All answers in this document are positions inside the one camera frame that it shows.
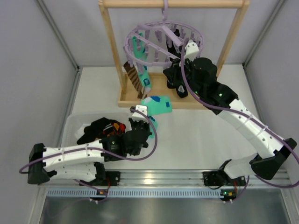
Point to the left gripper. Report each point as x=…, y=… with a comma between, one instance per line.
x=139, y=126

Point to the orange argyle dark sock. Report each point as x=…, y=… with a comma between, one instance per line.
x=113, y=128

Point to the aluminium mounting rail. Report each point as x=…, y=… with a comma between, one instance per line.
x=156, y=184

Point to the brown striped sock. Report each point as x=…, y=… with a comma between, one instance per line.
x=135, y=80

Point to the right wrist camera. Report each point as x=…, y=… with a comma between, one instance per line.
x=191, y=50

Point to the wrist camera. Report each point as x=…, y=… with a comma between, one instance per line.
x=139, y=110
x=191, y=50

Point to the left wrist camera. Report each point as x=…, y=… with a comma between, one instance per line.
x=139, y=110

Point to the white plastic basket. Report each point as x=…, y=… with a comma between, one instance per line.
x=83, y=131

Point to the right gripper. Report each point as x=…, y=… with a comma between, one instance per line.
x=175, y=70

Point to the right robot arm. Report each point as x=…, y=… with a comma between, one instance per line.
x=271, y=150

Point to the purple round clip hanger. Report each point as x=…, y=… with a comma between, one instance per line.
x=155, y=34

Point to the green sock back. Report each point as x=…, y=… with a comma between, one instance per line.
x=139, y=53

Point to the wooden hanger rack stand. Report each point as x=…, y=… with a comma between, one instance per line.
x=128, y=95

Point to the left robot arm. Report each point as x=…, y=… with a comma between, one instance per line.
x=49, y=163

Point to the black sock with grey patch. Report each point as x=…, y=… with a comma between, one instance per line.
x=175, y=81

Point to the green sock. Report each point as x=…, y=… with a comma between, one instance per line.
x=157, y=105
x=139, y=53

